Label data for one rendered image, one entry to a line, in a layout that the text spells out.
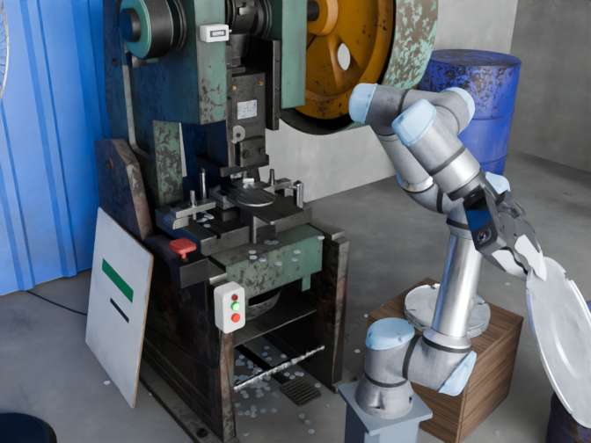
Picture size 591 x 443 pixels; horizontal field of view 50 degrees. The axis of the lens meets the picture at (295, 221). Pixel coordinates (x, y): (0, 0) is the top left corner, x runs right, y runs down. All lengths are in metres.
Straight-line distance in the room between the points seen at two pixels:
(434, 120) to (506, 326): 1.36
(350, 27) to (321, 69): 0.21
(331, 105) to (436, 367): 1.01
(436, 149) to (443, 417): 1.37
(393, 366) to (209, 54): 0.97
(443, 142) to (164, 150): 1.30
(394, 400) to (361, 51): 1.08
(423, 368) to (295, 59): 1.01
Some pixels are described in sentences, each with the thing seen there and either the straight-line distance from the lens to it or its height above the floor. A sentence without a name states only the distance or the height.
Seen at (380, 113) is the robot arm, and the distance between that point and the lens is 1.19.
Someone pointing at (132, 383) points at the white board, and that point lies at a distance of 2.41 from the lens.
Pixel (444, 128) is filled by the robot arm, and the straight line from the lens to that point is 1.07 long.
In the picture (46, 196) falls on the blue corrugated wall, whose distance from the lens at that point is 3.13.
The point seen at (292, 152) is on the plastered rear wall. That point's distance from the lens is 3.84.
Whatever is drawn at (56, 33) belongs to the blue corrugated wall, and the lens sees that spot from 2.99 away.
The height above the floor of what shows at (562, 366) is 0.95.
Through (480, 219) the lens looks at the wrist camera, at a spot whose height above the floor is 1.16.
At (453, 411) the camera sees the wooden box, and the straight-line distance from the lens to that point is 2.24.
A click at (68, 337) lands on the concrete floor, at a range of 2.88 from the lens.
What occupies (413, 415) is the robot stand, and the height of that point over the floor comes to 0.45.
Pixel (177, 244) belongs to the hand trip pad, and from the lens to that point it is 1.83.
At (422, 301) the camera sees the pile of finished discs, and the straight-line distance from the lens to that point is 2.31.
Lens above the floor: 1.58
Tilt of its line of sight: 25 degrees down
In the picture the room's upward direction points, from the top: 1 degrees clockwise
